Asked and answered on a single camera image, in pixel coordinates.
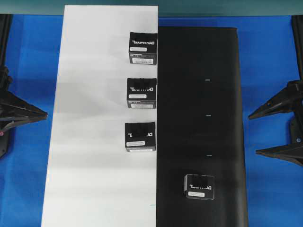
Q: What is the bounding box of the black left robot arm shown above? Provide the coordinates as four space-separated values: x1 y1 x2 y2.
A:
0 14 48 157

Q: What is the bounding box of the black dynamixel box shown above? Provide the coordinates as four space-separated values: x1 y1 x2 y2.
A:
183 174 215 200
125 122 156 152
128 32 158 65
126 78 157 109

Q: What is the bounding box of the blue table mat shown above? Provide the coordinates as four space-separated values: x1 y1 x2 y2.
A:
0 15 303 227

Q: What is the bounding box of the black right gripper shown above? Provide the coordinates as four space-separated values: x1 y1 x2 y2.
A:
248 80 303 166

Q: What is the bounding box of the white base board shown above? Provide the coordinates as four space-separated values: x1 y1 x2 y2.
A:
42 5 158 227

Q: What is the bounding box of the black base board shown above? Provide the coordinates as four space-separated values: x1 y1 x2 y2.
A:
156 26 249 227

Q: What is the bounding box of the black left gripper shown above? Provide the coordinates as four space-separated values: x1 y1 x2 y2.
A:
0 66 48 158

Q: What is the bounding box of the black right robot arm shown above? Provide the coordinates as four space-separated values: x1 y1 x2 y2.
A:
249 15 303 166

